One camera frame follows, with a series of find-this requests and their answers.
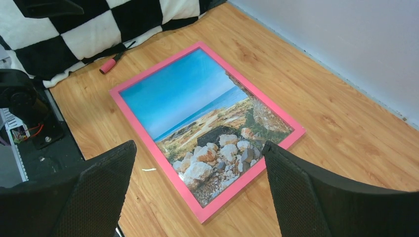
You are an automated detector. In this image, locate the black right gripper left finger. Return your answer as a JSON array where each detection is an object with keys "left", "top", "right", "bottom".
[{"left": 0, "top": 140, "right": 137, "bottom": 237}]

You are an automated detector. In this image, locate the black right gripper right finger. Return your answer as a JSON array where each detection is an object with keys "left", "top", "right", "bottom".
[{"left": 262, "top": 141, "right": 419, "bottom": 237}]

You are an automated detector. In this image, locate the pink picture frame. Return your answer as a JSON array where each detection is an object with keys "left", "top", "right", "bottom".
[{"left": 110, "top": 42, "right": 306, "bottom": 223}]

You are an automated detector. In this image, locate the landscape beach photo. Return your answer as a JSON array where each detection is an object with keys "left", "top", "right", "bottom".
[{"left": 120, "top": 48, "right": 294, "bottom": 207}]

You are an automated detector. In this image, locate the pink handled screwdriver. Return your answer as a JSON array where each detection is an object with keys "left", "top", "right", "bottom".
[{"left": 99, "top": 41, "right": 136, "bottom": 75}]

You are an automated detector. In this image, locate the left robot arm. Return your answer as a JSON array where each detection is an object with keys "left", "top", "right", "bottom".
[{"left": 0, "top": 69, "right": 64, "bottom": 150}]

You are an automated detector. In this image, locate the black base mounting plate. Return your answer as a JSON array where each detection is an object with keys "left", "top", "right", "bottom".
[{"left": 17, "top": 89, "right": 84, "bottom": 180}]

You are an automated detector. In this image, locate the black white checkered pillow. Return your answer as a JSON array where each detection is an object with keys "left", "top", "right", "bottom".
[{"left": 0, "top": 0, "right": 221, "bottom": 88}]

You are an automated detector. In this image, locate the white slotted cable duct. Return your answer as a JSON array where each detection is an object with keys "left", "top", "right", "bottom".
[{"left": 0, "top": 108, "right": 29, "bottom": 182}]

